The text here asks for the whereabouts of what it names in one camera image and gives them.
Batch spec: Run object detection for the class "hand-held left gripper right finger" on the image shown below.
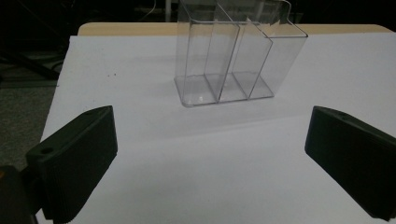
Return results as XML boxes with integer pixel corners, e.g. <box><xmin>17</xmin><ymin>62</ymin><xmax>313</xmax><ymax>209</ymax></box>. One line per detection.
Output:
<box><xmin>304</xmin><ymin>105</ymin><xmax>396</xmax><ymax>222</ymax></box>

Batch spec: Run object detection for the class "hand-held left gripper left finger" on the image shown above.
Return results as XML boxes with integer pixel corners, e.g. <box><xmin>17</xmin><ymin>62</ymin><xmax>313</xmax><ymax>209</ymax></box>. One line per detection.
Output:
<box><xmin>25</xmin><ymin>105</ymin><xmax>120</xmax><ymax>224</ymax></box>

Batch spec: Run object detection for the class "clear acrylic compartment organizer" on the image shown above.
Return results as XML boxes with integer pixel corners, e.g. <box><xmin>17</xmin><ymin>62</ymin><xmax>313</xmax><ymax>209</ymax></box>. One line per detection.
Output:
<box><xmin>173</xmin><ymin>0</ymin><xmax>309</xmax><ymax>108</ymax></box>

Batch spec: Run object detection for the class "black metal stand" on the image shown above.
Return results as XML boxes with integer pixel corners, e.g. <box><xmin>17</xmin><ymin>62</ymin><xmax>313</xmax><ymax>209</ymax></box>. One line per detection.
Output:
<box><xmin>0</xmin><ymin>49</ymin><xmax>62</xmax><ymax>82</ymax></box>

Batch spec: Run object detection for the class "white table cover sheet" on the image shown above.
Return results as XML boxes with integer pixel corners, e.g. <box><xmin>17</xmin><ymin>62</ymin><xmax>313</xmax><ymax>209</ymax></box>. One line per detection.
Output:
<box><xmin>35</xmin><ymin>32</ymin><xmax>396</xmax><ymax>224</ymax></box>

